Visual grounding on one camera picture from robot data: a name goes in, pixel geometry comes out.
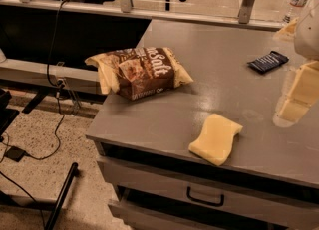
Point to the brown sea salt chip bag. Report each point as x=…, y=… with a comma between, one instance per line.
x=139, y=72

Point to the grey drawer with black handle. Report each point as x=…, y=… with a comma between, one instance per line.
x=213, y=195

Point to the yellow sponge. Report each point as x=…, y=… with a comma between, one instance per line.
x=215, y=141

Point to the clear plastic water bottle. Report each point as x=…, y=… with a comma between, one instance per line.
x=295, y=8

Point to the dark blue rxbar wrapper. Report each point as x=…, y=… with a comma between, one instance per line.
x=267, y=63

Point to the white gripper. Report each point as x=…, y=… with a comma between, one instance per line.
x=308, y=33

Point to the black power adapter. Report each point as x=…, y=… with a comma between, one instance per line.
x=15, y=153

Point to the black chair leg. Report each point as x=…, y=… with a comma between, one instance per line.
x=73, y=171

